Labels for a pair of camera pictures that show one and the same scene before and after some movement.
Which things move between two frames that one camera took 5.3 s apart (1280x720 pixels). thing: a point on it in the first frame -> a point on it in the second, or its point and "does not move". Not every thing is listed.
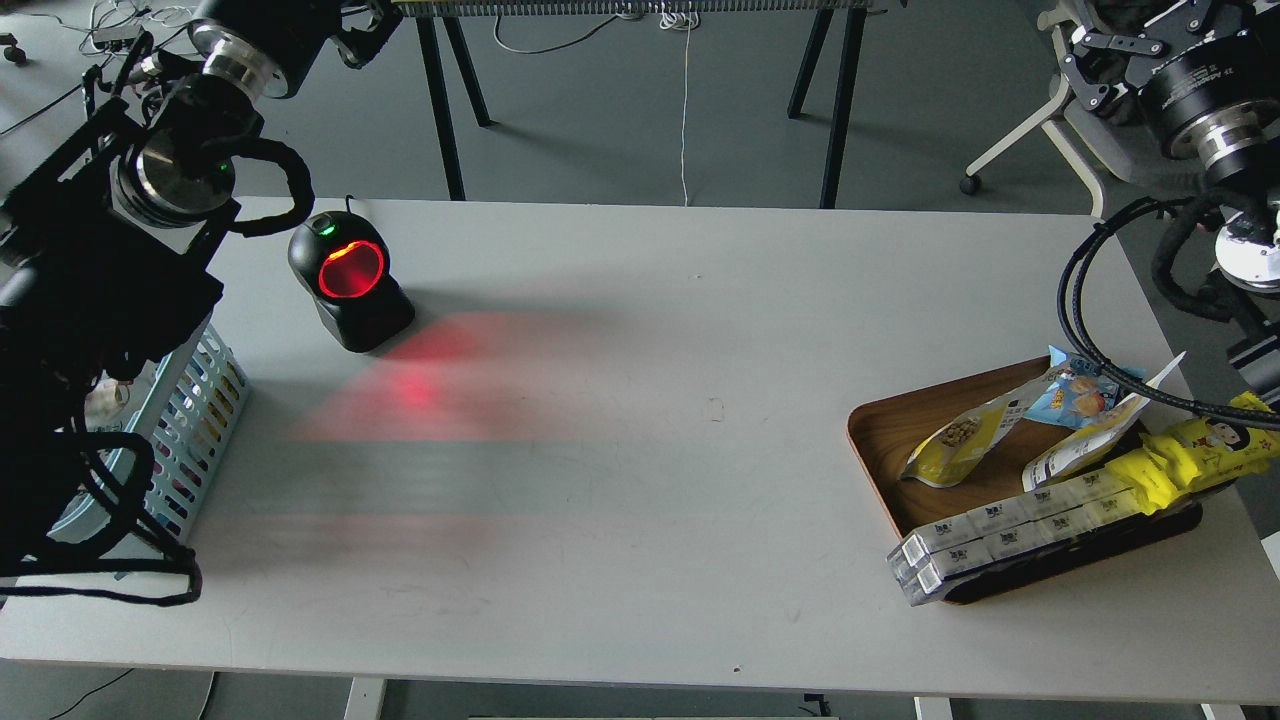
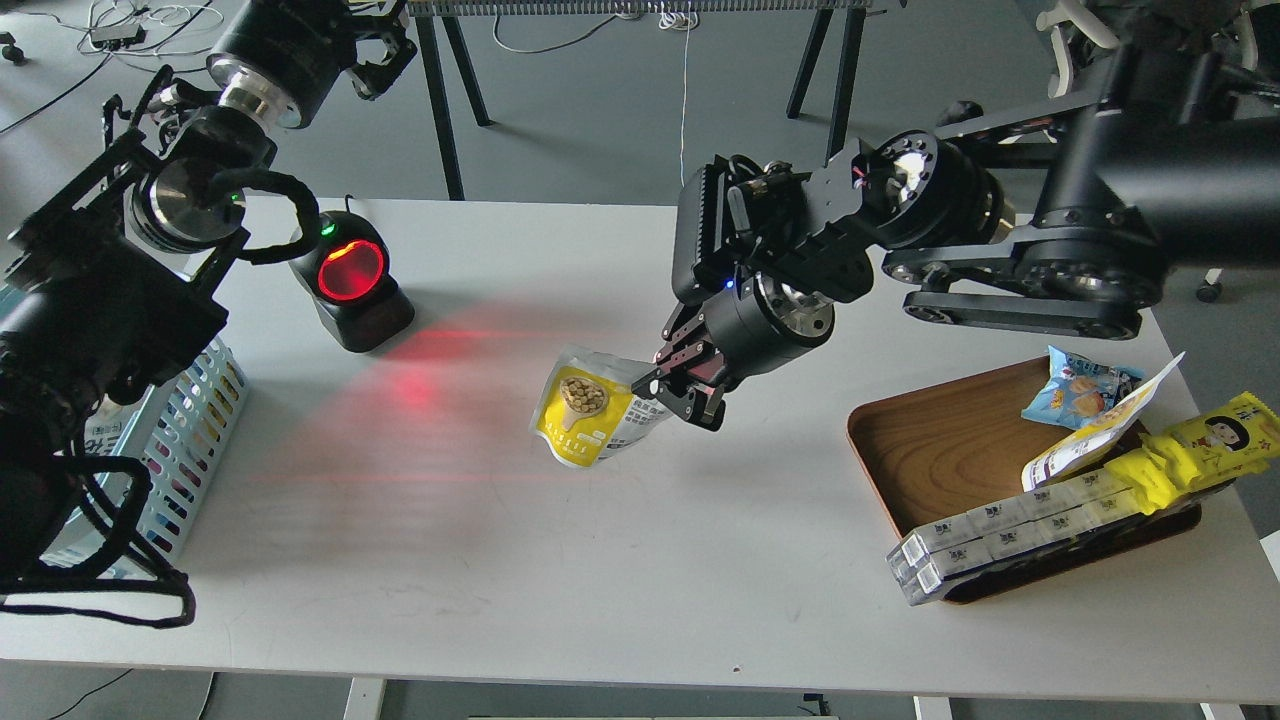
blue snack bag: x=1073 y=398 does not move
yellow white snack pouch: x=956 y=447 -> x=585 y=408
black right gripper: x=1219 y=106 -> x=750 y=325
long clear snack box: x=924 y=564 does not move
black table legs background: x=425 y=10 does not move
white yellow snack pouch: x=1089 y=447 does not move
